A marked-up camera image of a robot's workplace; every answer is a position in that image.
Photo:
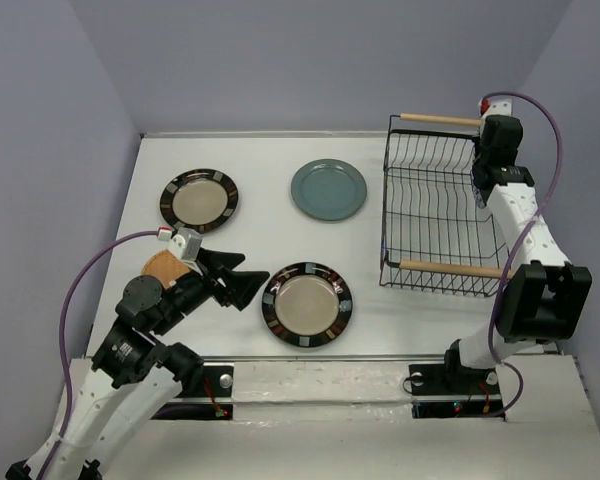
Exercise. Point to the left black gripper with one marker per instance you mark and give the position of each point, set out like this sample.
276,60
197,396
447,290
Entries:
242,285

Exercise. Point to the black rimmed plate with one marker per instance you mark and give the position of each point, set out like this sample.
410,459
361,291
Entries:
200,199
307,305

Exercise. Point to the blue floral plate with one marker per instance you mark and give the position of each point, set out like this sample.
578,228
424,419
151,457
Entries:
479,201

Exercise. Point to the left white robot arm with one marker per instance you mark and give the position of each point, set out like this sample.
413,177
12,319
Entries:
133,374

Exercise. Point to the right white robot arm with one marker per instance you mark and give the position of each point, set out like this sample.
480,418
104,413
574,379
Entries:
541,293

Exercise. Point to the orange woven coaster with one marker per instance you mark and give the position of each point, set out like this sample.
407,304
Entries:
166,268

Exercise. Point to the teal plate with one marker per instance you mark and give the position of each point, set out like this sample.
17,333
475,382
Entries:
328,190

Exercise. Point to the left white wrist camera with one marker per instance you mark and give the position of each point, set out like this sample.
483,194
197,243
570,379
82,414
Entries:
182,248

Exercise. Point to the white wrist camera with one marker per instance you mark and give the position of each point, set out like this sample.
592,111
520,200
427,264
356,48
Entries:
497,106
182,248

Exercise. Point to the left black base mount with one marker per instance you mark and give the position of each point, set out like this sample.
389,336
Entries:
209,399

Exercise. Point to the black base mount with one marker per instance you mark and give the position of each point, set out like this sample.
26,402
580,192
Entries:
209,399
439,394

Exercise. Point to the black wire dish rack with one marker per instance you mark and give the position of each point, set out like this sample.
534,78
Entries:
434,237

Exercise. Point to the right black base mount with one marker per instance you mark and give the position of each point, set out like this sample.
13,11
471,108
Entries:
439,394

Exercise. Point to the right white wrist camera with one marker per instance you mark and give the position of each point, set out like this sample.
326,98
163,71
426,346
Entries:
497,106

